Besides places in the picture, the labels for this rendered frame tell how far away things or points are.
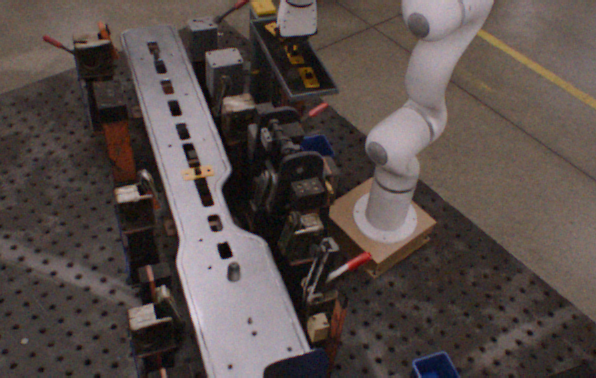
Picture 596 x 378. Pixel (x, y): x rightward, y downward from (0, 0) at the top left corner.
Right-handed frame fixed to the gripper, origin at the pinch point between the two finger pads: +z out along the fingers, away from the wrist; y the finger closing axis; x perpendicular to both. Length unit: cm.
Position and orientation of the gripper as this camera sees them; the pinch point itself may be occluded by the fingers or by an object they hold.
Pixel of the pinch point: (295, 47)
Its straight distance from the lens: 180.7
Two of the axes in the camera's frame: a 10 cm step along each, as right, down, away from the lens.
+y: -9.6, 1.4, -2.4
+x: 2.7, 7.2, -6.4
